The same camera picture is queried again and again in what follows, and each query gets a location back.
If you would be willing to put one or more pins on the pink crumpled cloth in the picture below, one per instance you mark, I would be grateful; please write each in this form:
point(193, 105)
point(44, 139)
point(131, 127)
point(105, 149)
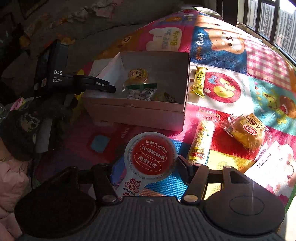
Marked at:
point(102, 9)

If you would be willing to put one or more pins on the yellow long snack bar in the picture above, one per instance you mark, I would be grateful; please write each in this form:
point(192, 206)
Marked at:
point(199, 81)

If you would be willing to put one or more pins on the colourful cartoon play mat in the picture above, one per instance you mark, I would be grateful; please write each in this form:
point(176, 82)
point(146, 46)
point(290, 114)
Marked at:
point(244, 76)

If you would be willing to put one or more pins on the dark window frame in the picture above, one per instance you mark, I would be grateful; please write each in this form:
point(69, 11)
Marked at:
point(274, 21)

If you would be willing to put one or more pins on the green white snack packet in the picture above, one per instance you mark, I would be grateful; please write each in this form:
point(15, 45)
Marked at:
point(142, 91)

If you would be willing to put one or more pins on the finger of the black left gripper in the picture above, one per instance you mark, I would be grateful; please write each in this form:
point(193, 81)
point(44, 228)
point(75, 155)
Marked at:
point(106, 88)

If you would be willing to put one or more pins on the pink white Volcano packet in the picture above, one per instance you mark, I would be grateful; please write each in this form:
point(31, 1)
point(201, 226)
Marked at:
point(273, 167)

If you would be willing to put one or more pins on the yellow small bread packet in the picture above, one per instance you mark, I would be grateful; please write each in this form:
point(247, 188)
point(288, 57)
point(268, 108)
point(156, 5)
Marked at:
point(136, 76)

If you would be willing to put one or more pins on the rice puff roll packet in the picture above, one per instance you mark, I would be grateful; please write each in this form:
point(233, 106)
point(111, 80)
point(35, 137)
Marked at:
point(200, 147)

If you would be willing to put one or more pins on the red round hawthorn lollipop pack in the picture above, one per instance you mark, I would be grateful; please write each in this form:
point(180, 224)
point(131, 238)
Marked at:
point(149, 157)

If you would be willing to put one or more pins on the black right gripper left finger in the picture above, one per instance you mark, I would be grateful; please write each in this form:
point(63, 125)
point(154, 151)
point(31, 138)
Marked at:
point(104, 191)

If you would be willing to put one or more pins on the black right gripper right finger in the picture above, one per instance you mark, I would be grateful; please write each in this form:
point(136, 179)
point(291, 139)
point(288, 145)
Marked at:
point(195, 177)

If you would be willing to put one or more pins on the white cardboard box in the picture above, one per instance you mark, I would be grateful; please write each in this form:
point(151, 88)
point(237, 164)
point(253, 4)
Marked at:
point(169, 70)

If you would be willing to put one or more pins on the red quail egg packet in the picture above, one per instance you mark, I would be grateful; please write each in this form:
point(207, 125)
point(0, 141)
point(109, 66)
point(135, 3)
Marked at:
point(163, 97)

